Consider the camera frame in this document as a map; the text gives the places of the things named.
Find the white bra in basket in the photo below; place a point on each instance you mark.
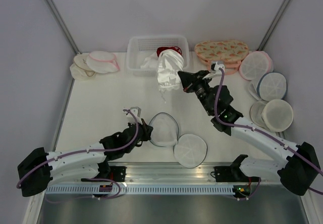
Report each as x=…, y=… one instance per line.
x=150, y=62

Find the pink-trimmed empty laundry bag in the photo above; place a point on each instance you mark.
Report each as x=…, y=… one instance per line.
x=102, y=62

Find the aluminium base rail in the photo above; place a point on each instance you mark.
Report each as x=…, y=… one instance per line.
x=173, y=173

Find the blue-trimmed round laundry bag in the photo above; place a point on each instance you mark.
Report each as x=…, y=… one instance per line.
x=268, y=87

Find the beige round laundry bag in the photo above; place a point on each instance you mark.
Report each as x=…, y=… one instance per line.
x=275, y=115

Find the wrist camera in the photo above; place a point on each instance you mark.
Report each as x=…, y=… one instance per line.
x=217, y=68
x=133, y=113

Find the white satin bra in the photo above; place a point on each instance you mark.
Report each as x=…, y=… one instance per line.
x=170, y=62

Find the white blue-trimmed laundry bag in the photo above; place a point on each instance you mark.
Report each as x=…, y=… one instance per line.
x=189, y=150

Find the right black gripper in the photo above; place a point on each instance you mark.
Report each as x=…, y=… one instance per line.
x=190, y=80

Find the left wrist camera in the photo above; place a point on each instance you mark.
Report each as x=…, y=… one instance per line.
x=133, y=113

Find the red bra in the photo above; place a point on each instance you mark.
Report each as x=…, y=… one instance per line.
x=174, y=48

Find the pink-trimmed round laundry bag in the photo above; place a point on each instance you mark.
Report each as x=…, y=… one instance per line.
x=256, y=64

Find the white plastic basket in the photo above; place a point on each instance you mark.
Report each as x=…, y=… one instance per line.
x=141, y=47

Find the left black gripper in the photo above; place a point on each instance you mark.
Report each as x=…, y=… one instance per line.
x=147, y=129

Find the white slotted cable duct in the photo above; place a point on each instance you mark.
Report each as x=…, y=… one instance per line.
x=142, y=189

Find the floral bra case stack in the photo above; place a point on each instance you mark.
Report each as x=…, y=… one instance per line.
x=231, y=52

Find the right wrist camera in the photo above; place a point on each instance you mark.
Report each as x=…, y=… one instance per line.
x=217, y=68

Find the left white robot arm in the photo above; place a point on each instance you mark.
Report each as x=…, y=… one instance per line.
x=41, y=169

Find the beige empty laundry bag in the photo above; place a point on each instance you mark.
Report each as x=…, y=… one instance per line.
x=80, y=70

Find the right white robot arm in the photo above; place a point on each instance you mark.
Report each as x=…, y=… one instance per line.
x=296, y=166

